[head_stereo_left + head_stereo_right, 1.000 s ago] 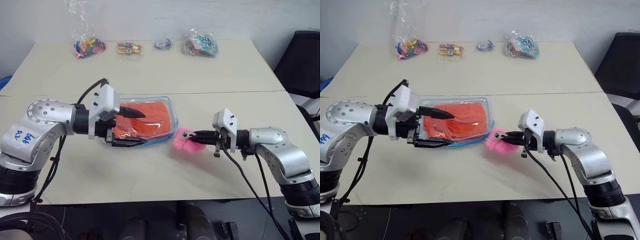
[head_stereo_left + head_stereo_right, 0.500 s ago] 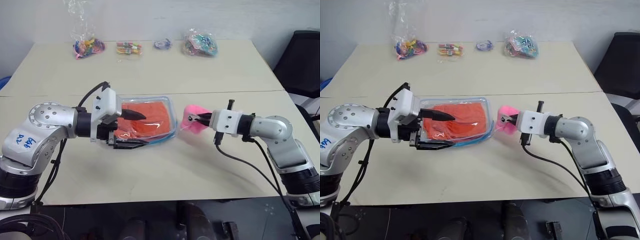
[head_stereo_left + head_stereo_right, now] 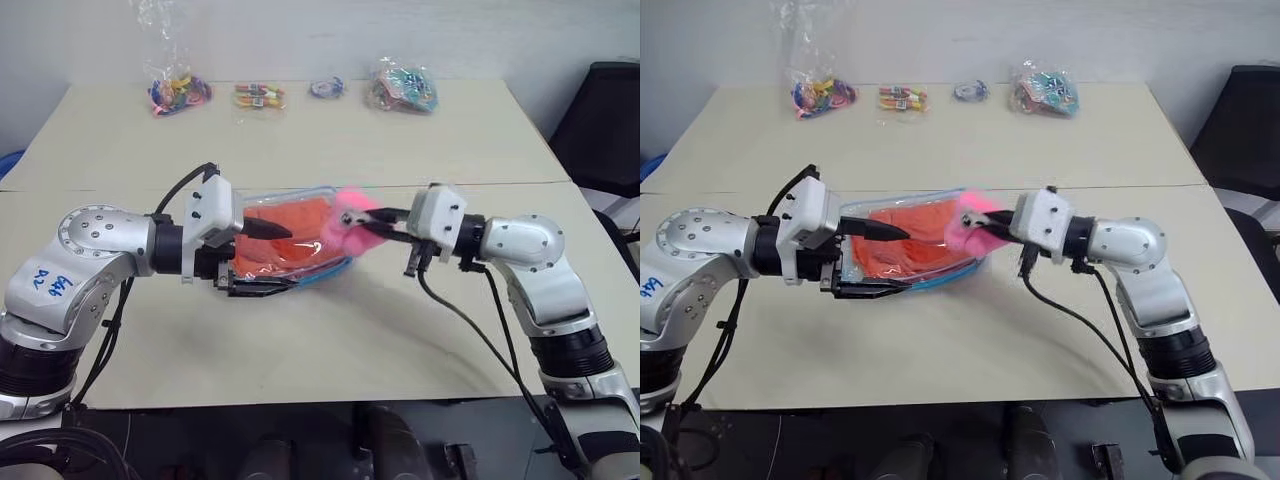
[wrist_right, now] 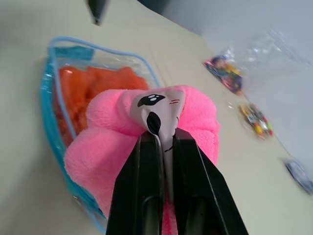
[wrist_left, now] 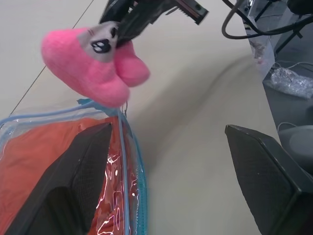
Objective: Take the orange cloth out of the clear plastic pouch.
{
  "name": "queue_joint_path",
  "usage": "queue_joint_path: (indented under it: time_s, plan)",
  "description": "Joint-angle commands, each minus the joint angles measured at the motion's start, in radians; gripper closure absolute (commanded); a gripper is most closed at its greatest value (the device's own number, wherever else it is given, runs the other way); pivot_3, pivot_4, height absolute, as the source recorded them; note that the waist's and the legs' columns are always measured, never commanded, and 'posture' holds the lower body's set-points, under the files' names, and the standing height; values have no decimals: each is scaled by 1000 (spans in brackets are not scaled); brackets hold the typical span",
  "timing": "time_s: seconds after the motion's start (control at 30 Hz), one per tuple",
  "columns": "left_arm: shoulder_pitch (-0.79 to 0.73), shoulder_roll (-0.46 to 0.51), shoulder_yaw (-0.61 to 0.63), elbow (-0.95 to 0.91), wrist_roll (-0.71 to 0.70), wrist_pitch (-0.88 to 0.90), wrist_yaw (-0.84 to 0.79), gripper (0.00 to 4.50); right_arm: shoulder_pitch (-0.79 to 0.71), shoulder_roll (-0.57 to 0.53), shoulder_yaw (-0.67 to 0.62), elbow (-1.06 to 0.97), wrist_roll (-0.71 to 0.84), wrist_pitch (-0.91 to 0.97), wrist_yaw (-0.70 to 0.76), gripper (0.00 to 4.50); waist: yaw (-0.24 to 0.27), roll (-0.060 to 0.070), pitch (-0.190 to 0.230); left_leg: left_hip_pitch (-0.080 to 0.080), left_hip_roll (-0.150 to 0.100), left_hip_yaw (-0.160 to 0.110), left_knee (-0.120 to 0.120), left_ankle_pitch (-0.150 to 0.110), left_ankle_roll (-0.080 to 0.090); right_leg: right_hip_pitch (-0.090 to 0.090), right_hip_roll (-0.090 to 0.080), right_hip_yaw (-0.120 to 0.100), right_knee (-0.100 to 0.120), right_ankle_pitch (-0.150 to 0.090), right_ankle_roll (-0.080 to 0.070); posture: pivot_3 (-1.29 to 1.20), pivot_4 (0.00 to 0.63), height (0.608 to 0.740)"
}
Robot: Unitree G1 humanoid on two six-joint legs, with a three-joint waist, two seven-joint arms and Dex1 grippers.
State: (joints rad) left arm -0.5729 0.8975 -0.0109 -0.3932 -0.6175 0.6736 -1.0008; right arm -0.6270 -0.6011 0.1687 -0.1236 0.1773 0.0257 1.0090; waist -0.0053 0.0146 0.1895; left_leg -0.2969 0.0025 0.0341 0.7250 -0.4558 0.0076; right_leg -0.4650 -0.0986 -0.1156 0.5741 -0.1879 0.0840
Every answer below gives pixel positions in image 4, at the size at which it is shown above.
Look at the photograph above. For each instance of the clear bag of colourful items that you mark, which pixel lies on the clear bag of colourful items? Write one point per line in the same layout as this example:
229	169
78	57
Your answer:
232	73

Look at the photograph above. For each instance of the pink cloth with cartoon tag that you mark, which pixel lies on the pink cloth with cartoon tag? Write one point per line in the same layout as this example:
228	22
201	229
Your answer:
102	137

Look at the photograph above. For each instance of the blue and white packet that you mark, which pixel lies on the blue and white packet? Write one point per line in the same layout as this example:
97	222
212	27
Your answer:
298	172

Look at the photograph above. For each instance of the orange cloth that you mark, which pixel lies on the orange cloth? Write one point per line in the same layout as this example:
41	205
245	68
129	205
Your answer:
83	93

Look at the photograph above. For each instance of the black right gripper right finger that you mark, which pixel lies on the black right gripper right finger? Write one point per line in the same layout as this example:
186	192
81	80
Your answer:
195	181

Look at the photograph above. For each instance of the small colourful packet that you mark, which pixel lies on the small colourful packet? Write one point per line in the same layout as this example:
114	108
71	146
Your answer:
255	120

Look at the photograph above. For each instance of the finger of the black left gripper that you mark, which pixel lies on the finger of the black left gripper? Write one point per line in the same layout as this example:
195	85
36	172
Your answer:
96	9

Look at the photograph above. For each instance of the clear pouch with blue trim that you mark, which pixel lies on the clear pouch with blue trim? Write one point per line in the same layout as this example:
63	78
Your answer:
52	102

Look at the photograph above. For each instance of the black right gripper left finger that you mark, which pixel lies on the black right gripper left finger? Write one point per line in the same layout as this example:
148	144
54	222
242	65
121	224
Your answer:
137	186

